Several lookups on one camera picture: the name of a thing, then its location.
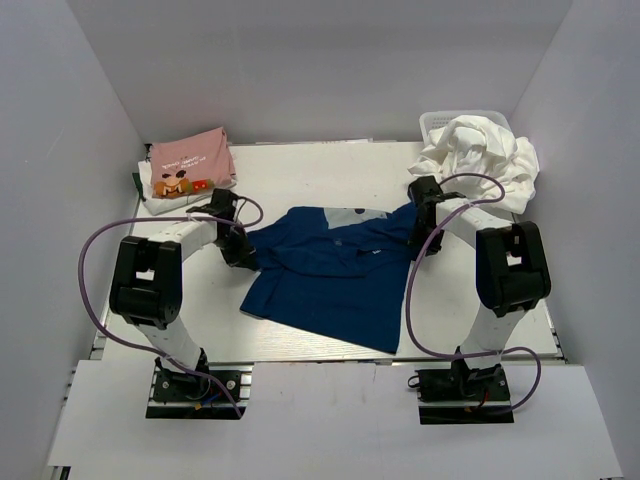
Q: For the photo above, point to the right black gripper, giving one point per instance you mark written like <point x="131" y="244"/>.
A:
<point x="416" y="241"/>

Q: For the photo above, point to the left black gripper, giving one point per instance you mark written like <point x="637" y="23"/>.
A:
<point x="243" y="257"/>

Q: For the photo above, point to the blue t-shirt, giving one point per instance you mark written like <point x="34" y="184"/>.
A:
<point x="335" y="272"/>

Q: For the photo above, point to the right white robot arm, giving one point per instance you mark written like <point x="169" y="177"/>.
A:
<point x="511" y="271"/>

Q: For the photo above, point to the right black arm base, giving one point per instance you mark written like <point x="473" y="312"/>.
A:
<point x="448" y="397"/>

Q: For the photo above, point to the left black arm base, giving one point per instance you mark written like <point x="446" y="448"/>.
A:
<point x="172" y="397"/>

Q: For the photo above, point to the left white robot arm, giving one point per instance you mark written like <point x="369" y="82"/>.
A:
<point x="147" y="285"/>

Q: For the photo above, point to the crumpled white t-shirts pile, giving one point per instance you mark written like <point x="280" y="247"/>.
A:
<point x="476" y="156"/>

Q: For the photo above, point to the folded pink t-shirt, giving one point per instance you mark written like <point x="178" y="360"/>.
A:
<point x="193" y="165"/>

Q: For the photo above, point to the white plastic basket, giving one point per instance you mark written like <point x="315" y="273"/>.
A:
<point x="438" y="119"/>

